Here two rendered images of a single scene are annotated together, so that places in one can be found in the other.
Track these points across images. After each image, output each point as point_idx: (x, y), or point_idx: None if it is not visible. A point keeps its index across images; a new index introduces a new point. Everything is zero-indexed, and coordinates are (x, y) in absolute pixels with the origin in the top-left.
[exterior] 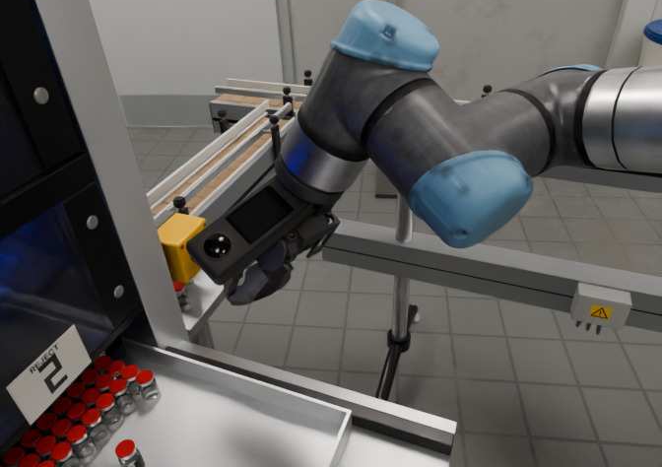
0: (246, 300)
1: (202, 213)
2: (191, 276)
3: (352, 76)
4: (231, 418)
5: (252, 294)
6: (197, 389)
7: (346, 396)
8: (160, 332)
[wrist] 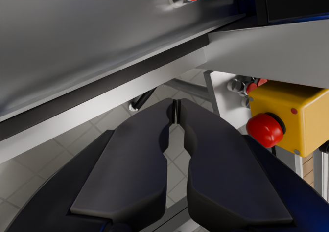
0: (131, 117)
1: (293, 154)
2: (251, 101)
3: None
4: (100, 36)
5: (120, 136)
6: (152, 35)
7: (35, 137)
8: (223, 39)
